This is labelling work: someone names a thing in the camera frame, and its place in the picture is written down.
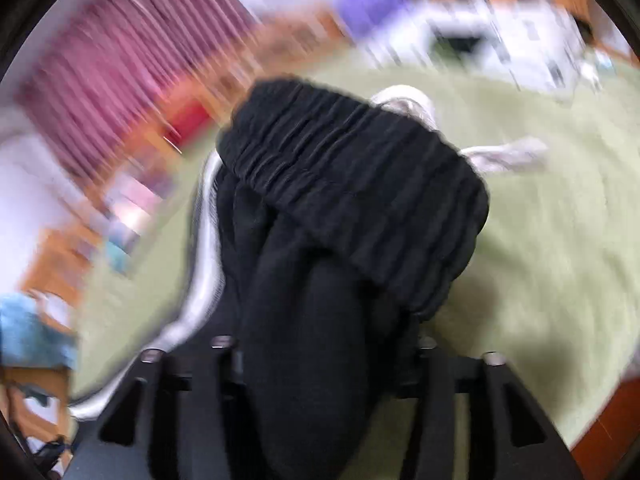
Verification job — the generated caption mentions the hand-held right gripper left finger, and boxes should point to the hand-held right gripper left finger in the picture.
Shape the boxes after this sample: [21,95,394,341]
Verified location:
[98,335,261,480]

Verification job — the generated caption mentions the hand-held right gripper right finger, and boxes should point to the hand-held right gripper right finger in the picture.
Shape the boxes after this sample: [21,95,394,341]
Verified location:
[400,336,586,480]

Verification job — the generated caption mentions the black pants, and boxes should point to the black pants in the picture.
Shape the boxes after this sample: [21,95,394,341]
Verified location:
[70,77,551,480]

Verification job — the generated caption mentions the green blanket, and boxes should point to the green blanket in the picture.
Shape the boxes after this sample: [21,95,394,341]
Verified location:
[70,45,640,480]

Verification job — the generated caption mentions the wooden shelf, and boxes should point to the wooden shelf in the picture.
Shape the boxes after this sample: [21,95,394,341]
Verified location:
[20,180,176,331]

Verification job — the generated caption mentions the blue cloth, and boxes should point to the blue cloth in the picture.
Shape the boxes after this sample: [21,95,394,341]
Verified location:
[0,292,78,371]

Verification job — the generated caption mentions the pink striped curtain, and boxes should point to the pink striped curtain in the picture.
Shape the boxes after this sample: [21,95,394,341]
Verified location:
[17,0,266,186]

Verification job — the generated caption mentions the white cluttered furniture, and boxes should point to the white cluttered furniture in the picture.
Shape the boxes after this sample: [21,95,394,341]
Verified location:
[365,0,608,96]

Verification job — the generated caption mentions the purple round object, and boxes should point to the purple round object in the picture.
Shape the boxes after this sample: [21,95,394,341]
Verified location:
[332,0,413,46]

